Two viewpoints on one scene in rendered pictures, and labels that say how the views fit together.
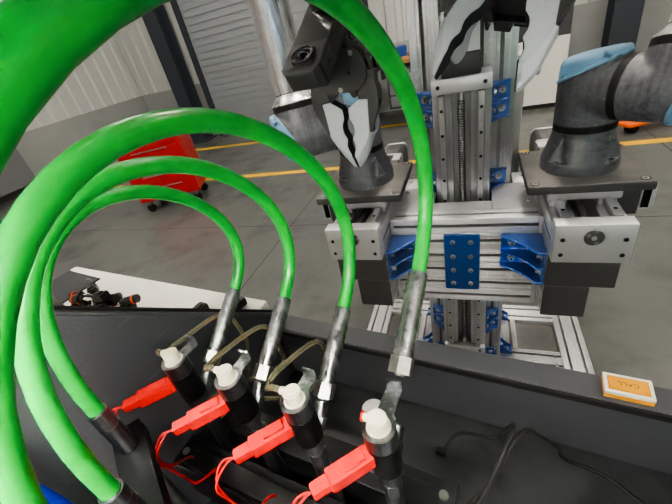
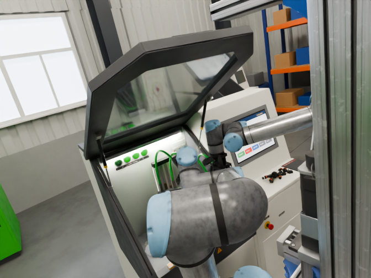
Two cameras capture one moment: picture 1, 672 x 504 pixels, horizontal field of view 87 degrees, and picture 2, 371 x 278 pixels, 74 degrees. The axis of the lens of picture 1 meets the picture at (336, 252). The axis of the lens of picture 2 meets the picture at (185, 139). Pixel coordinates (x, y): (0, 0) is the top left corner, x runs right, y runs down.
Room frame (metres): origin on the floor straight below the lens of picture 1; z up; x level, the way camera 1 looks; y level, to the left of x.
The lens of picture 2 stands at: (0.87, -1.11, 1.89)
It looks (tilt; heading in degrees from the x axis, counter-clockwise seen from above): 18 degrees down; 117
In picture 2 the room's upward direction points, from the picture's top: 12 degrees counter-clockwise
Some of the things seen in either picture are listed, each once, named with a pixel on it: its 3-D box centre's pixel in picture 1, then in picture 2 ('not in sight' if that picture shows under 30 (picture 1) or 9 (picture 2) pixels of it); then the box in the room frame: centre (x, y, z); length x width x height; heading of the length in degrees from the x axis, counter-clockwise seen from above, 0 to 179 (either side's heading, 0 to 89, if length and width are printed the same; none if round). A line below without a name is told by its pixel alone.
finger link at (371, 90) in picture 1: (361, 95); not in sight; (0.47, -0.08, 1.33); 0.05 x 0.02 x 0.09; 57
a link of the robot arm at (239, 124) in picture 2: not in sight; (234, 131); (0.60, -0.07, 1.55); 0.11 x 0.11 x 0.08; 10
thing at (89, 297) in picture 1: (97, 299); (277, 173); (0.69, 0.54, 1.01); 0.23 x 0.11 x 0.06; 57
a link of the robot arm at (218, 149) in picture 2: not in sight; (216, 147); (0.49, -0.06, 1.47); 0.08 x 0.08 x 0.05
